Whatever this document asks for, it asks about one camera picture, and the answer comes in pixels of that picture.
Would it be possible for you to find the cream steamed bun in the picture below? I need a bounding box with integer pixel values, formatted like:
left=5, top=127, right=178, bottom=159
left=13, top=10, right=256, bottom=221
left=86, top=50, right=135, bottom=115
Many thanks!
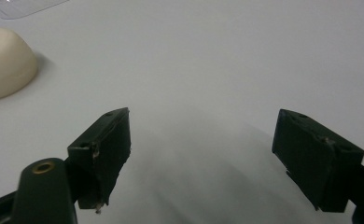
left=0, top=27, right=38, bottom=103

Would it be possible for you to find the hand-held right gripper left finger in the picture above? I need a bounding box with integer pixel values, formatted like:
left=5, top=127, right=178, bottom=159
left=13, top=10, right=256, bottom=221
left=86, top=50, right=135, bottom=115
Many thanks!
left=66, top=106, right=132, bottom=215

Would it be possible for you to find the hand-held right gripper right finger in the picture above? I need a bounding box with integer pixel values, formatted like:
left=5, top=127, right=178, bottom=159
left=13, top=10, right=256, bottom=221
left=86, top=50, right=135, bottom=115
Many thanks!
left=272, top=108, right=364, bottom=214

